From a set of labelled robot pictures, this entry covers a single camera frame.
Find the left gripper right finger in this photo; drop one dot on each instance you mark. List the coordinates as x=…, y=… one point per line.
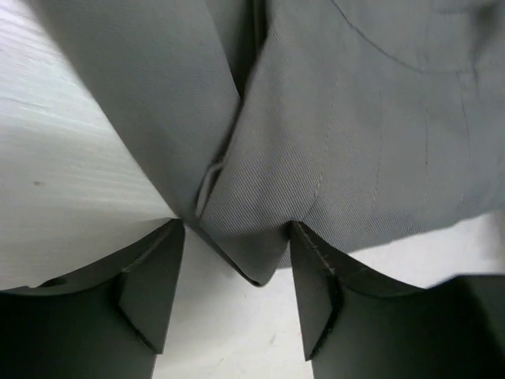
x=358, y=323

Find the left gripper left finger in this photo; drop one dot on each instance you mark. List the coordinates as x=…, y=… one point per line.
x=106, y=320

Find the grey pleated skirt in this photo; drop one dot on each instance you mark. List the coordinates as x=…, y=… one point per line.
x=368, y=121

